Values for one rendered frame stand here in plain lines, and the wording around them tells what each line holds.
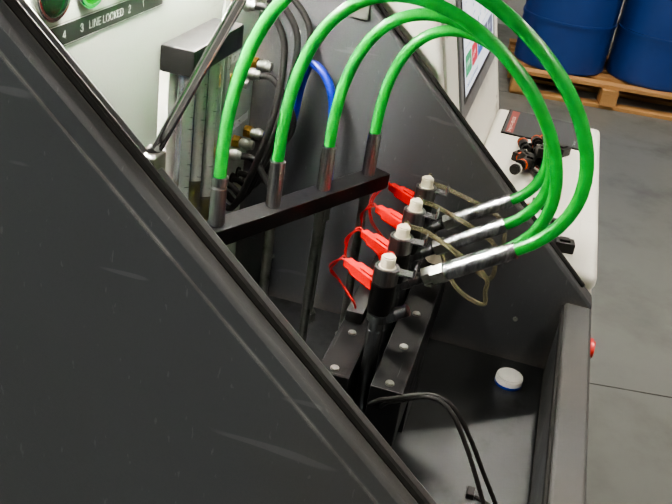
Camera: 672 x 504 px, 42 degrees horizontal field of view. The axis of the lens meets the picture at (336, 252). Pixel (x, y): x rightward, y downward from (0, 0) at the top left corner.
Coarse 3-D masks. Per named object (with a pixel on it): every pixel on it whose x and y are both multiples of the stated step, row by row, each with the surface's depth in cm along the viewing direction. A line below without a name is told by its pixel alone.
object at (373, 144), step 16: (432, 32) 106; (448, 32) 106; (464, 32) 105; (416, 48) 108; (400, 64) 109; (384, 80) 111; (384, 96) 111; (384, 112) 113; (368, 144) 114; (544, 144) 109; (368, 160) 115; (544, 160) 109; (368, 176) 117; (544, 176) 110; (528, 192) 112; (480, 208) 114; (496, 208) 113; (448, 224) 116
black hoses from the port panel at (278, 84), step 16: (272, 0) 110; (288, 16) 111; (304, 16) 115; (272, 80) 115; (288, 80) 114; (272, 112) 112; (272, 128) 113; (272, 144) 120; (256, 160) 115; (256, 176) 119; (240, 192) 117
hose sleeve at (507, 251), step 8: (496, 248) 90; (504, 248) 90; (512, 248) 89; (472, 256) 91; (480, 256) 91; (488, 256) 90; (496, 256) 90; (504, 256) 89; (512, 256) 89; (448, 264) 92; (456, 264) 92; (464, 264) 91; (472, 264) 91; (480, 264) 91; (488, 264) 90; (496, 264) 90; (448, 272) 92; (456, 272) 92; (464, 272) 92; (472, 272) 92
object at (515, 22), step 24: (288, 0) 85; (480, 0) 80; (264, 24) 86; (528, 24) 80; (240, 72) 89; (552, 72) 81; (576, 96) 81; (576, 120) 82; (216, 168) 95; (576, 192) 85; (576, 216) 86; (528, 240) 89
